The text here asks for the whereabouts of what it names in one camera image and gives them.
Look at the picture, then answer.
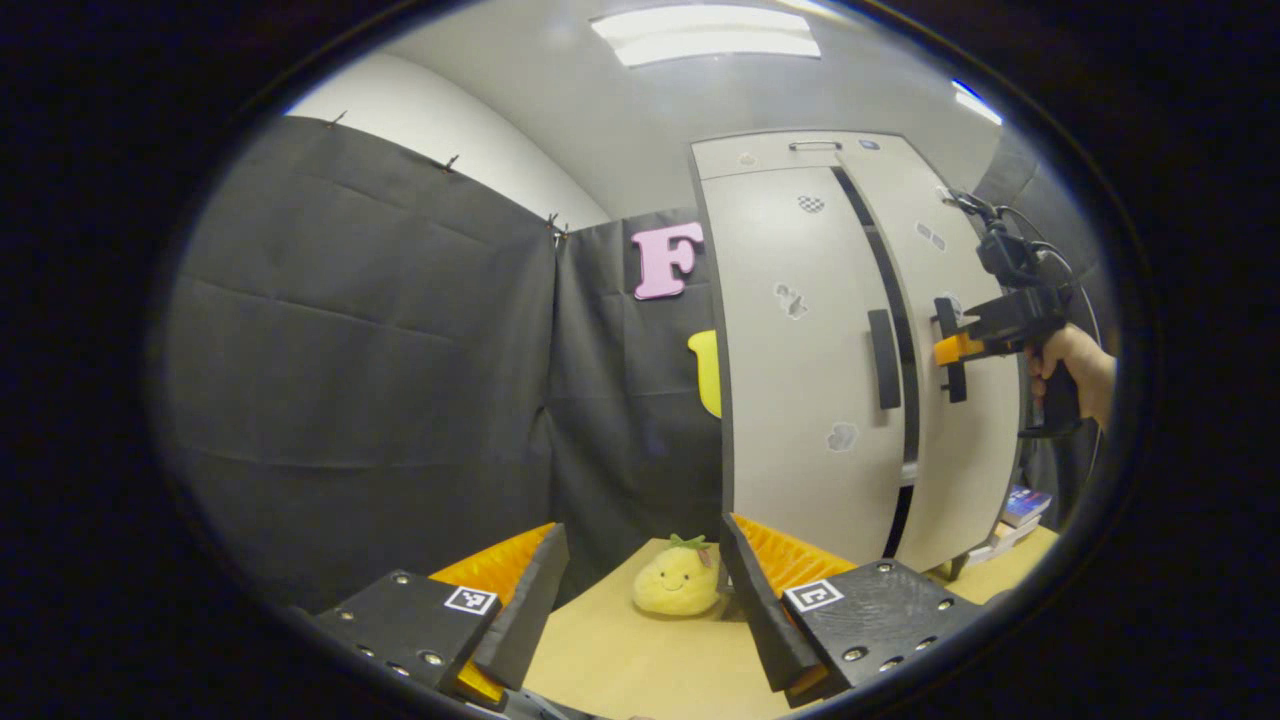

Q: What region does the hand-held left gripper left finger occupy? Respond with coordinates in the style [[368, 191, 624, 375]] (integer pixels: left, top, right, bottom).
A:
[[315, 522, 571, 706]]

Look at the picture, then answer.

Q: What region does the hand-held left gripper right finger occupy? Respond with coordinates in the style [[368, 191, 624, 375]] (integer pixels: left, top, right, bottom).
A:
[[718, 512, 986, 706]]

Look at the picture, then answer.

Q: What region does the shoe cabinet door cube sticker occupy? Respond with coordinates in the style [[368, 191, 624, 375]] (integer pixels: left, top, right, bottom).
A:
[[838, 135, 1023, 574]]

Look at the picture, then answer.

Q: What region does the shoe cabinet door checkered sticker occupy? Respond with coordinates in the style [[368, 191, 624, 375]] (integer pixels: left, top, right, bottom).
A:
[[700, 165, 909, 566]]

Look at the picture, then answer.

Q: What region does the grey double-door shoe cabinet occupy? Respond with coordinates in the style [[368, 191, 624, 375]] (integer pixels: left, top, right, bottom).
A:
[[688, 130, 1026, 583]]

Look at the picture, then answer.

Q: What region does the yellow plush fruit toy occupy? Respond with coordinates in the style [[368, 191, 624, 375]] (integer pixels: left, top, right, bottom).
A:
[[632, 533, 723, 618]]

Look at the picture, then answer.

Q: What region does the small ceiling light panel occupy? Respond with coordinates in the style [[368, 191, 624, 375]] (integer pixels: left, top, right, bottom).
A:
[[950, 80, 1003, 126]]

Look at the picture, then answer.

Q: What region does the black backdrop cloth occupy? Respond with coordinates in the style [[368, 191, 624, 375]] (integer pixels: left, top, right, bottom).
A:
[[160, 115, 1121, 616]]

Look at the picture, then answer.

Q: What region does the large ceiling light panel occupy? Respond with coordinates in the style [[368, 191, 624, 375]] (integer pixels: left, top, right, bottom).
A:
[[590, 5, 821, 68]]

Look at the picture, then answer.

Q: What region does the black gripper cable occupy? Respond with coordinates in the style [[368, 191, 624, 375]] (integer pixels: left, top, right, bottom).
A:
[[942, 187, 1104, 471]]

